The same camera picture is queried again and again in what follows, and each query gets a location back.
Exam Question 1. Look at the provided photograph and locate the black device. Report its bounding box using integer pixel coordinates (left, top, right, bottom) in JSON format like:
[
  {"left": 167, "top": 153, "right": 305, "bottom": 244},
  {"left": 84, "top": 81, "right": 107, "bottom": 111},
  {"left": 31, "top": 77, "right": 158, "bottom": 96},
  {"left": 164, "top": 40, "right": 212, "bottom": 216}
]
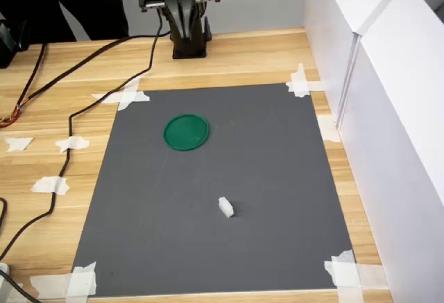
[{"left": 0, "top": 18, "right": 29, "bottom": 69}]

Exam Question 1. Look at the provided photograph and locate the round green lid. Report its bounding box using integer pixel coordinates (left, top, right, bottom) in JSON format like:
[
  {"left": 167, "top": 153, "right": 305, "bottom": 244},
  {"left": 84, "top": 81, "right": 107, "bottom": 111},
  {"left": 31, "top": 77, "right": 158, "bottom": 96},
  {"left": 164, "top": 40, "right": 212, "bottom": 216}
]
[{"left": 162, "top": 113, "right": 211, "bottom": 153}]

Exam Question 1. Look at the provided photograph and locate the dark grey mat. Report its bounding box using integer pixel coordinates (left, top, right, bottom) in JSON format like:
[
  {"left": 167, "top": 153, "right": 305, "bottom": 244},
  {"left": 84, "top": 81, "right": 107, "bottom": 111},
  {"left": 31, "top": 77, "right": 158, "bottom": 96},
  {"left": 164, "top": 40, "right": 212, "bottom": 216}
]
[{"left": 71, "top": 83, "right": 358, "bottom": 299}]

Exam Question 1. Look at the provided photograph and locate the thick black cable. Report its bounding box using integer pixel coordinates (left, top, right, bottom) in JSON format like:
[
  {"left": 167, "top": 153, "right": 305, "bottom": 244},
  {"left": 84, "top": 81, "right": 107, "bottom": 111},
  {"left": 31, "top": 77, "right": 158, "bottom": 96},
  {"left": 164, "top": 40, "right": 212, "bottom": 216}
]
[{"left": 13, "top": 29, "right": 173, "bottom": 112}]

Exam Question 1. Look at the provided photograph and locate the braided cable with coloured wires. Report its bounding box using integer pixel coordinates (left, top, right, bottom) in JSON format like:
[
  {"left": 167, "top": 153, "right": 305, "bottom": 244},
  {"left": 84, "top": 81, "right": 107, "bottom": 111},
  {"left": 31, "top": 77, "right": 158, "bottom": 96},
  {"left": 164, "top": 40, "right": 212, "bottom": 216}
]
[{"left": 0, "top": 42, "right": 48, "bottom": 129}]

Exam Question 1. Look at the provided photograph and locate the thin black cable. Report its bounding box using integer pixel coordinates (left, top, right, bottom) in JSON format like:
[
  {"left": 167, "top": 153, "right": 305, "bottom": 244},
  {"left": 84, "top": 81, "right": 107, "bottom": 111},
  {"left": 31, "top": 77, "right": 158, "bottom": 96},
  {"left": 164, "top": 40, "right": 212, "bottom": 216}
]
[{"left": 0, "top": 13, "right": 164, "bottom": 261}]

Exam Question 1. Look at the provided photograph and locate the small white plastic terminal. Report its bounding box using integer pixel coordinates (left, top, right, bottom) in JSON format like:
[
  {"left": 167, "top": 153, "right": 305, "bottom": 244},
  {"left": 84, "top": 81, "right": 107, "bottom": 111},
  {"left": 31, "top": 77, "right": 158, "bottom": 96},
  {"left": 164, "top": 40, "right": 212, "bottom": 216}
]
[{"left": 218, "top": 196, "right": 235, "bottom": 218}]

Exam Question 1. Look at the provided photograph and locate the white tape piece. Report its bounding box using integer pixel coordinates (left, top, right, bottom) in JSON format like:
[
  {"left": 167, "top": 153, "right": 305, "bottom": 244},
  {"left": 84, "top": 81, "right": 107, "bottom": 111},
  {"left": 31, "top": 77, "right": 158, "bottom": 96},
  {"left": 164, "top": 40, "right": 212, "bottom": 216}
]
[
  {"left": 316, "top": 114, "right": 343, "bottom": 144},
  {"left": 323, "top": 250, "right": 390, "bottom": 303},
  {"left": 29, "top": 261, "right": 99, "bottom": 301},
  {"left": 3, "top": 136, "right": 35, "bottom": 153},
  {"left": 31, "top": 175, "right": 71, "bottom": 196},
  {"left": 284, "top": 62, "right": 331, "bottom": 98},
  {"left": 55, "top": 135, "right": 91, "bottom": 155},
  {"left": 90, "top": 76, "right": 152, "bottom": 112}
]

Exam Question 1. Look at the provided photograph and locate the person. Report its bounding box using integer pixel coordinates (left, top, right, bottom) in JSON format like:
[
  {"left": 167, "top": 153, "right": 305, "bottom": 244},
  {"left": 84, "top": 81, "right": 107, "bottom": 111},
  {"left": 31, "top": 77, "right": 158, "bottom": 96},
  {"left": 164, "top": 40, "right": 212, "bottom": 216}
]
[{"left": 0, "top": 0, "right": 130, "bottom": 43}]

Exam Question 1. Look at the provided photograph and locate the white partition panel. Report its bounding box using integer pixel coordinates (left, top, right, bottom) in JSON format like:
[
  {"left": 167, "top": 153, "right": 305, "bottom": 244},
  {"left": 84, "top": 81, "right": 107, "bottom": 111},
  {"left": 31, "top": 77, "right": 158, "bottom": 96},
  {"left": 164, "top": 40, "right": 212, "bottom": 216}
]
[
  {"left": 335, "top": 0, "right": 444, "bottom": 303},
  {"left": 302, "top": 0, "right": 407, "bottom": 128}
]

